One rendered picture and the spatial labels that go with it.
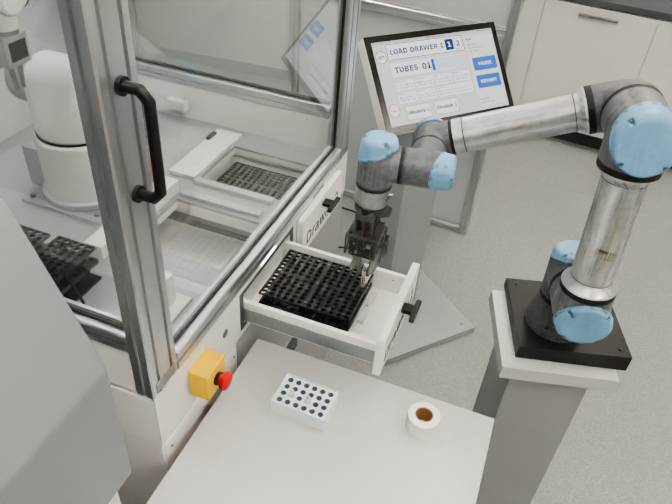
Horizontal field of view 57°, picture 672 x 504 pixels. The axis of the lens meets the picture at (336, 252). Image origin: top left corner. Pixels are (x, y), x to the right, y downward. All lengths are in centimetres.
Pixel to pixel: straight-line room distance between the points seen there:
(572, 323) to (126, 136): 96
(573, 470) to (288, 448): 132
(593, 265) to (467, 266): 175
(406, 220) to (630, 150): 134
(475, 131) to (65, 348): 102
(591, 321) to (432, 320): 136
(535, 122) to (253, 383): 82
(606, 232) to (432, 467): 58
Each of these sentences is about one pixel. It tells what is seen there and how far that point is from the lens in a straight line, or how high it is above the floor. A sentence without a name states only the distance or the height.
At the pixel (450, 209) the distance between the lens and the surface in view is 323.
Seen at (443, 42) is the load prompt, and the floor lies 116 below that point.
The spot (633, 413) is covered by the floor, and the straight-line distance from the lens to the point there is 270.
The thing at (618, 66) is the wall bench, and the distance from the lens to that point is 414.
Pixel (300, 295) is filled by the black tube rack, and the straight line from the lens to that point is 145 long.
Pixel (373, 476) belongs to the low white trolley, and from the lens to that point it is 133.
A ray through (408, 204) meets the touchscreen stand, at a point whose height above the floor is 58.
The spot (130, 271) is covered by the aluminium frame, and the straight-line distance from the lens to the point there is 99.
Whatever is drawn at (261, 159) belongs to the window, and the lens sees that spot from 135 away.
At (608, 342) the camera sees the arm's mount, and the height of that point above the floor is 80.
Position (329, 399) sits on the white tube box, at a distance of 138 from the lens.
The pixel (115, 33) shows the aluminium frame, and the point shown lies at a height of 160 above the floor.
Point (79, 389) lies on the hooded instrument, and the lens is 50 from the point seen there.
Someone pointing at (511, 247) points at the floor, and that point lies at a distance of 326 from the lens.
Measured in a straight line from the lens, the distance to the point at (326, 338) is 140.
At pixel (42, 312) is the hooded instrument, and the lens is 47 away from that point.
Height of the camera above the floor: 188
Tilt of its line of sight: 39 degrees down
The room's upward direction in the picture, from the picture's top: 5 degrees clockwise
